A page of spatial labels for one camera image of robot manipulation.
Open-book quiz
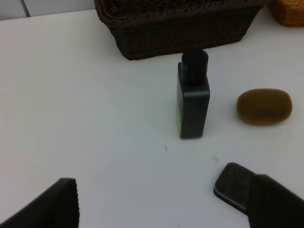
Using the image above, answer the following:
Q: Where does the dark brown wicker basket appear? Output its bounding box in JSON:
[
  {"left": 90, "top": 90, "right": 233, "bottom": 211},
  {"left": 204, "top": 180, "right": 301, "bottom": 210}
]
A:
[{"left": 95, "top": 0, "right": 267, "bottom": 60}]

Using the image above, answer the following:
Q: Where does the orange wicker basket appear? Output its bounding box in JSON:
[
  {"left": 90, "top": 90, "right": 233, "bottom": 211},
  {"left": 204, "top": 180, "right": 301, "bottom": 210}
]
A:
[{"left": 267, "top": 0, "right": 304, "bottom": 27}]

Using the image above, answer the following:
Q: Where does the brown kiwi fruit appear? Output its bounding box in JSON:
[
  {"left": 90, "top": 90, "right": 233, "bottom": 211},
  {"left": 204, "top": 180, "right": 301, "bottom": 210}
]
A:
[{"left": 236, "top": 88, "right": 293, "bottom": 125}]

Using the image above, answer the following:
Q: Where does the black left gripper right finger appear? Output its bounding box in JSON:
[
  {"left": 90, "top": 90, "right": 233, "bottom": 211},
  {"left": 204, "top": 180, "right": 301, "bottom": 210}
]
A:
[{"left": 247, "top": 174, "right": 304, "bottom": 228}]

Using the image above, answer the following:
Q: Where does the black square bottle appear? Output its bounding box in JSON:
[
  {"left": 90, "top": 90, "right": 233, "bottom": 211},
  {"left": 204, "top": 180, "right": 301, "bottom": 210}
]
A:
[{"left": 176, "top": 50, "right": 210, "bottom": 139}]

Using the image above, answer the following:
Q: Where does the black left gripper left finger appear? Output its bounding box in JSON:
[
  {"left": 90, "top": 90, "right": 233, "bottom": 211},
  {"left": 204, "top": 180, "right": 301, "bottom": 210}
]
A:
[{"left": 0, "top": 178, "right": 80, "bottom": 228}]

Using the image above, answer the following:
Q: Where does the grey felt whiteboard eraser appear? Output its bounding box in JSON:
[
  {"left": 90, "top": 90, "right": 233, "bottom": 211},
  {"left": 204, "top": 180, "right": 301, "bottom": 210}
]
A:
[{"left": 213, "top": 162, "right": 255, "bottom": 214}]

